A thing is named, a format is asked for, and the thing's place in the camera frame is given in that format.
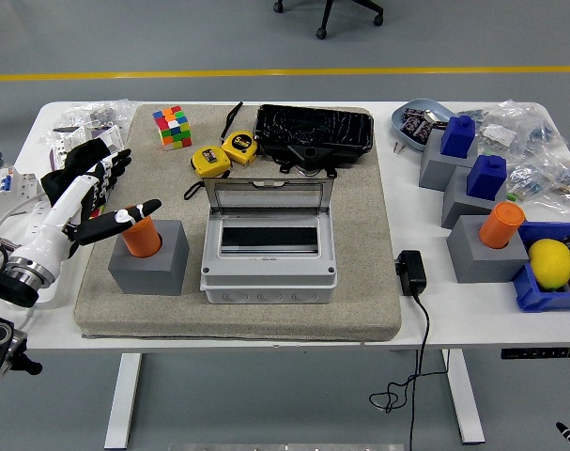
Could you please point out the small green connector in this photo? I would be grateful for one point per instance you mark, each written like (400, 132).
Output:
(514, 197)

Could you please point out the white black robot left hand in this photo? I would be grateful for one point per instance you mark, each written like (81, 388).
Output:
(50, 225)

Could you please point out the yellow tape measure black label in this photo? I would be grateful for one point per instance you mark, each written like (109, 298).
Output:
(210, 162)

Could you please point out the grey electrical box with lid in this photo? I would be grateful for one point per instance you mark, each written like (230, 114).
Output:
(266, 282)

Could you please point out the blue plastic bin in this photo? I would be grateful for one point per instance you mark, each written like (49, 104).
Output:
(538, 300)

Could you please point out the black office chair base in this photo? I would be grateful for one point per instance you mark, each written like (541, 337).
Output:
(327, 14)

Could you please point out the white blue circuit breaker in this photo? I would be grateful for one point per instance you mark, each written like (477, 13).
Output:
(26, 185)

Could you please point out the clear bag of dark screws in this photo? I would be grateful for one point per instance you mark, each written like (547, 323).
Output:
(101, 115)

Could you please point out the yellow lemon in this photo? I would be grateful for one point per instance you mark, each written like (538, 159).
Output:
(549, 263)

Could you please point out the blue-grey dish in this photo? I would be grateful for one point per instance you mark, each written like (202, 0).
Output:
(425, 104)

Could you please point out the large colourful puzzle cube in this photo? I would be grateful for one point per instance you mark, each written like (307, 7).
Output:
(172, 129)

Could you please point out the white table leg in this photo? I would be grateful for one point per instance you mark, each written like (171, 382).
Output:
(463, 399)
(122, 399)

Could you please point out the black table control panel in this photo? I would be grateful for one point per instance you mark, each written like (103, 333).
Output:
(538, 353)

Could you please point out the yellow tape measure 5m label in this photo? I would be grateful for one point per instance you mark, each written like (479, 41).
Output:
(240, 148)

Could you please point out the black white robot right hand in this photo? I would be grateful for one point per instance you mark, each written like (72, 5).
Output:
(568, 431)

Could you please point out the black cloth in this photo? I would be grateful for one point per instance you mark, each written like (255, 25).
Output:
(78, 157)

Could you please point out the clear bag of blue parts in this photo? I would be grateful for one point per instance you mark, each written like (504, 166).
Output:
(524, 176)

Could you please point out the grey block holder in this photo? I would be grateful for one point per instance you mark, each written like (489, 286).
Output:
(437, 171)
(463, 209)
(482, 265)

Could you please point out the clear bag of white parts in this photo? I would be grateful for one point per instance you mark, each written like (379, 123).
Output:
(498, 134)

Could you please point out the grey-brown mat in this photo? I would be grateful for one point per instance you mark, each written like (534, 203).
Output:
(359, 211)

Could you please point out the clear bag of brown parts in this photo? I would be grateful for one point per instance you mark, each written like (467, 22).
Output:
(568, 181)

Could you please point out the white labelled packets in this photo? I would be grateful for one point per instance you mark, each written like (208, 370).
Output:
(112, 140)

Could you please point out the dark printed packet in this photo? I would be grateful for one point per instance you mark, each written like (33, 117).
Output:
(416, 129)
(412, 113)

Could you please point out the blue square battery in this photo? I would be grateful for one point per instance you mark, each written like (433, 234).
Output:
(486, 178)
(458, 136)

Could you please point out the orange cylinder battery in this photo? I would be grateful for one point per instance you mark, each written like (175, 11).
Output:
(141, 240)
(500, 225)

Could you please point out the grey block with round hole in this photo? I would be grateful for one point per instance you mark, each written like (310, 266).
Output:
(148, 277)

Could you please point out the small metal screws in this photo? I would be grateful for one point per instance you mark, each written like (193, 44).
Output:
(398, 147)

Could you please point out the black plastic tray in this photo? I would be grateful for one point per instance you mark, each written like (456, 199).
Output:
(312, 124)

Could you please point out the black power adapter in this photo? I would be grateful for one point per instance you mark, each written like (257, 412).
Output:
(411, 272)

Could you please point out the small silver metal part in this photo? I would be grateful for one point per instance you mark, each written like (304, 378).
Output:
(435, 118)

